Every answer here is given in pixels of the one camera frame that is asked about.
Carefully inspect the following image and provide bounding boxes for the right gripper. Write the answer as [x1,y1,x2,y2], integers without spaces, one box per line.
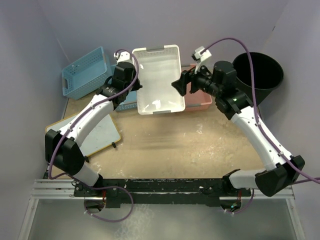
[171,60,221,98]

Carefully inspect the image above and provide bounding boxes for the pink perforated basket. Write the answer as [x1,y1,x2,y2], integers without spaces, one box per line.
[181,63,213,112]

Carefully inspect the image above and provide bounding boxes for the shallow blue perforated basket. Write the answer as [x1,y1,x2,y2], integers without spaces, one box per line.
[110,62,137,112]

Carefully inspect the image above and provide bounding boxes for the white perforated basket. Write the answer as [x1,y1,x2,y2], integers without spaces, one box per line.
[132,44,186,115]

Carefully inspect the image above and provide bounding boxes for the tall blue perforated basket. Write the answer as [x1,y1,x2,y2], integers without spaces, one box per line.
[61,46,112,100]

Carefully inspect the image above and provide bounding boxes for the large black bucket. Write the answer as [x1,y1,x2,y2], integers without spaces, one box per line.
[232,52,284,105]

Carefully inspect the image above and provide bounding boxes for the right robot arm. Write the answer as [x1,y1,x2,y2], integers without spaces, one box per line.
[171,61,305,197]

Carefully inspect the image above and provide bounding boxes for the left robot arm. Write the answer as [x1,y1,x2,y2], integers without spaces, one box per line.
[45,61,142,196]

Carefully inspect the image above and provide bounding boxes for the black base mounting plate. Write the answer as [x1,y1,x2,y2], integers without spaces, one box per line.
[73,178,251,209]

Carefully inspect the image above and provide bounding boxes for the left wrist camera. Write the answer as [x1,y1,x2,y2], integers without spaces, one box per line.
[113,51,133,64]

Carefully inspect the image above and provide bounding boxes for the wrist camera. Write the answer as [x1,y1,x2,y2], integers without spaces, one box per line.
[192,46,212,74]
[113,51,133,64]

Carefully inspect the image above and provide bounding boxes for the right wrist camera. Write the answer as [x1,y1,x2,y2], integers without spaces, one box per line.
[192,46,212,74]

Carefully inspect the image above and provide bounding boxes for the whiteboard with yellow frame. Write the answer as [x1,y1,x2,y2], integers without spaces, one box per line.
[44,112,122,158]

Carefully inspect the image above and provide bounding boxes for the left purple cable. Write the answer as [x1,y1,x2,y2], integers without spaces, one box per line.
[47,48,140,222]

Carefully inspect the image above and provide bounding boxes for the purple cable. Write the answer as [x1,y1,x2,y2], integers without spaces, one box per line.
[202,37,320,215]
[47,48,140,222]

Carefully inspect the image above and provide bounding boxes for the aluminium frame rail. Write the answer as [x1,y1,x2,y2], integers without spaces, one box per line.
[19,179,306,240]

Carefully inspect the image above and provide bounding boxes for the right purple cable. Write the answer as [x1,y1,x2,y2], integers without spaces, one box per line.
[202,37,320,215]

